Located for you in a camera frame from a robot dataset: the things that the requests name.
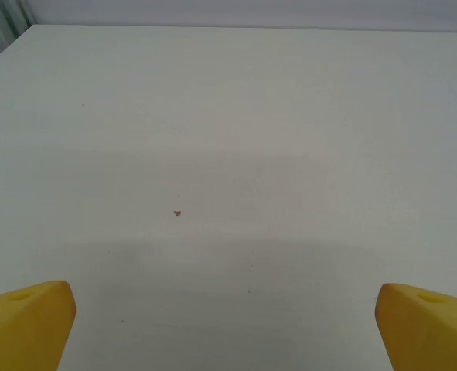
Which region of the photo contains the aluminium frame corner post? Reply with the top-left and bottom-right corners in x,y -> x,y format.
0,0 -> 34,30

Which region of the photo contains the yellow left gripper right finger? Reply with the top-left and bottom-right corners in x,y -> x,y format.
373,283 -> 457,371

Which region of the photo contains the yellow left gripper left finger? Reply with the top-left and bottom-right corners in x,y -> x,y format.
0,281 -> 77,371

